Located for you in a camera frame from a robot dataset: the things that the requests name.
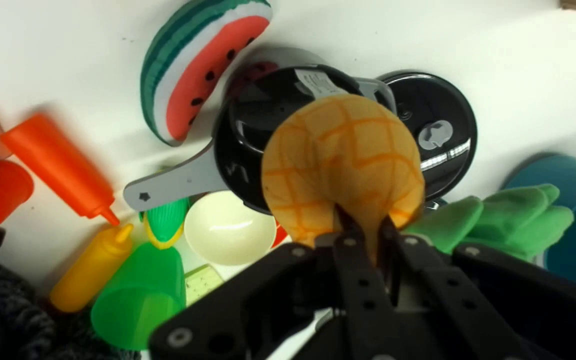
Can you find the yellow bread toy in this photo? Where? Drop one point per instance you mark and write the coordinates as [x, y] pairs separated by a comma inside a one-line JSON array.
[[341, 152]]

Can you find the plush watermelon slice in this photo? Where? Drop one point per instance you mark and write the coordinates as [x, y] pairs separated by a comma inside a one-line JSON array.
[[188, 73]]

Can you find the pale green toy piece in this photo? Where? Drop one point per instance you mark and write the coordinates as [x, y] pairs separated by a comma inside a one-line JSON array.
[[200, 283]]

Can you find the yellow mustard squeeze bottle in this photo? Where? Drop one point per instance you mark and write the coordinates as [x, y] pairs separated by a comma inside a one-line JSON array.
[[89, 266]]

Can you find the green plastic cup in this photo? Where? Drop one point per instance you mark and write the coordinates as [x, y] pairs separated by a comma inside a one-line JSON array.
[[140, 292]]

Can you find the small white bowl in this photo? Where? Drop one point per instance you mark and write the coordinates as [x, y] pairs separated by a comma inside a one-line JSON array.
[[228, 227]]

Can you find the yellow green toy fruit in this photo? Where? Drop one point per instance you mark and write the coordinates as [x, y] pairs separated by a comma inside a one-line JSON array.
[[169, 221]]

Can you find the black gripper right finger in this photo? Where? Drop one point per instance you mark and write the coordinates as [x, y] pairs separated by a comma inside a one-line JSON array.
[[474, 307]]

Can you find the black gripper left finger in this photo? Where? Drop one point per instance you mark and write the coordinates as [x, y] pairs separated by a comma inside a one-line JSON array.
[[354, 286]]

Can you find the orange ketchup squeeze bottle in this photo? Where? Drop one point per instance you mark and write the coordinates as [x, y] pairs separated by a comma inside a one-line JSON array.
[[55, 160]]

